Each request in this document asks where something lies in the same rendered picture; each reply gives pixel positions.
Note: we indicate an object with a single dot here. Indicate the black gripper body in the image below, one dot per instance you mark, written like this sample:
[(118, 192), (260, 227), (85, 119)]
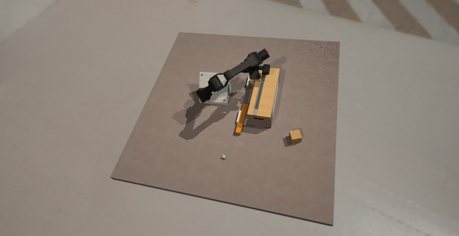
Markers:
[(265, 69)]

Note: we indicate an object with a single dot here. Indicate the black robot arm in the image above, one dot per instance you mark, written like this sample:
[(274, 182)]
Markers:
[(214, 84)]

